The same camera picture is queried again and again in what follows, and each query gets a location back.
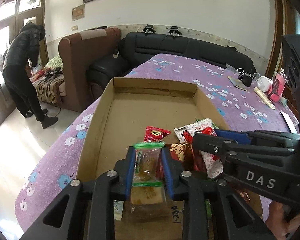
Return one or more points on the person's right hand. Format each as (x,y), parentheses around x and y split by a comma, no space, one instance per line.
(282,220)

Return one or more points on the clear plastic bag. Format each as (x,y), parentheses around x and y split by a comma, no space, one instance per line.
(231,67)

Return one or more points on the shallow cardboard box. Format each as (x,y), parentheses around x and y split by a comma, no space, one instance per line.
(140,115)

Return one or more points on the black leather sofa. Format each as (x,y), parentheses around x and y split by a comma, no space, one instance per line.
(190,47)

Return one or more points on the wooden door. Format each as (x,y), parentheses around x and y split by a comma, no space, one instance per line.
(0,55)

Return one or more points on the black cup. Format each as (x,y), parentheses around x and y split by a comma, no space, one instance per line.
(245,79)

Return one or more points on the white red printed packet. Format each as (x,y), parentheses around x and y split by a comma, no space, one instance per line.
(186,132)

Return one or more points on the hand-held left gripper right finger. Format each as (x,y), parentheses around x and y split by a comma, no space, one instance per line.
(166,172)

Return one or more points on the black clamp device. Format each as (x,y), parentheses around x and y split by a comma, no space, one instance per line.
(174,31)
(148,29)

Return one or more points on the pink knitted bottle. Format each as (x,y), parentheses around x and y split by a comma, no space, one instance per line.
(280,85)

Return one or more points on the clear green-edged snack packet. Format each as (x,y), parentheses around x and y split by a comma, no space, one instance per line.
(146,162)

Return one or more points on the small wall plaque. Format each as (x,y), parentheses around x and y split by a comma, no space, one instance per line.
(78,13)

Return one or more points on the purple floral cloth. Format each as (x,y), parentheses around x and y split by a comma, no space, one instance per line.
(65,155)

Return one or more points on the green pea snack packet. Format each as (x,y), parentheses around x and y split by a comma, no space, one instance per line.
(208,208)

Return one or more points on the black phone stand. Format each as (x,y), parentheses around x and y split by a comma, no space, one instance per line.
(276,87)

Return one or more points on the clear glass bowl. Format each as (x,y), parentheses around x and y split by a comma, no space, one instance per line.
(255,75)

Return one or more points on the red gold snack packet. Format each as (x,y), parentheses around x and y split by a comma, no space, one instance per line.
(181,155)

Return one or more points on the wooden window frame ledge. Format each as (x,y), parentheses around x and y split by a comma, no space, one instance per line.
(281,30)

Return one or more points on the patterned blanket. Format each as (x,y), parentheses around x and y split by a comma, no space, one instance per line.
(47,90)

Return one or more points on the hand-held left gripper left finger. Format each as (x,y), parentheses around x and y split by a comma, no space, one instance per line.
(130,172)

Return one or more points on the black smartphone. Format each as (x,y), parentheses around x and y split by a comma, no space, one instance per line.
(288,121)

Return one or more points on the olive notebook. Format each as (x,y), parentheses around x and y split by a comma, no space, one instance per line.
(236,83)

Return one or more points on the white round jar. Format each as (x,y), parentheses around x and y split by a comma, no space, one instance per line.
(263,83)

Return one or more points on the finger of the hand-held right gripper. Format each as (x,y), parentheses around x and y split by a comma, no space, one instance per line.
(232,136)
(210,145)

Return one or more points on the cream squeeze tube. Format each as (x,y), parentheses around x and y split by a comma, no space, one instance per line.
(265,98)

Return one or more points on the small red packet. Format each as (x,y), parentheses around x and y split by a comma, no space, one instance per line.
(207,131)

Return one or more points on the brown armchair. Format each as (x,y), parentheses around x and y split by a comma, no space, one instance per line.
(77,60)

